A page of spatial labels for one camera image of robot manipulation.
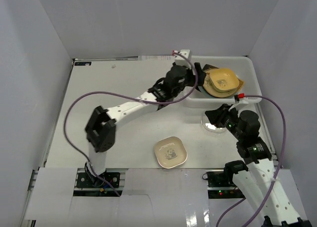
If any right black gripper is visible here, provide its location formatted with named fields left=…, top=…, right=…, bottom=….
left=205, top=104, right=244, bottom=141

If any clear plastic dish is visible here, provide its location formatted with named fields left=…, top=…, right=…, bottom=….
left=201, top=113, right=227, bottom=135

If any beige bird branch plate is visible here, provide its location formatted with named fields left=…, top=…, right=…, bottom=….
left=202, top=73, right=238, bottom=98

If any yellow panda square dish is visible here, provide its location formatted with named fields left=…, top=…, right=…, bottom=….
left=209, top=68, right=240, bottom=93

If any woven fan-shaped basket plate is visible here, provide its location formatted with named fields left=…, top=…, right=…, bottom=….
left=237, top=78, right=245, bottom=91

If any cream panda square dish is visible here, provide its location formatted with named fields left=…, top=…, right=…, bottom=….
left=154, top=136, right=188, bottom=169

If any black square amber plate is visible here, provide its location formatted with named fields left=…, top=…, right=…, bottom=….
left=202, top=64, right=218, bottom=73

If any teal round plate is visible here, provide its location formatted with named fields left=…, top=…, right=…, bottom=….
left=199, top=86, right=212, bottom=98

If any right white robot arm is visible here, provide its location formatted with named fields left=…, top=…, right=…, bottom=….
left=205, top=104, right=312, bottom=227

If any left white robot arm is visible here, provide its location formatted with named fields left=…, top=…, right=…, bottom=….
left=85, top=62, right=206, bottom=187

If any white plastic bin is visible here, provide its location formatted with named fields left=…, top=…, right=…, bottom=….
left=184, top=56, right=262, bottom=109

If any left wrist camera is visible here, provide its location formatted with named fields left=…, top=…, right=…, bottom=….
left=172, top=50, right=192, bottom=67

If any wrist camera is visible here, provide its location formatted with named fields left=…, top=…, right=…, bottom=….
left=234, top=93, right=249, bottom=105
left=172, top=50, right=192, bottom=67

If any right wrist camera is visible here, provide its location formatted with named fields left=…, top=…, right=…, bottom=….
left=234, top=93, right=249, bottom=105

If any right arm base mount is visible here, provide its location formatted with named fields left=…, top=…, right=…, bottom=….
left=202, top=160, right=248, bottom=199

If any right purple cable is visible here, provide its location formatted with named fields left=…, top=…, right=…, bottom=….
left=215, top=94, right=287, bottom=227

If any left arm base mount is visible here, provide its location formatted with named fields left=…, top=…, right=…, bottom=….
left=73, top=169, right=125, bottom=197

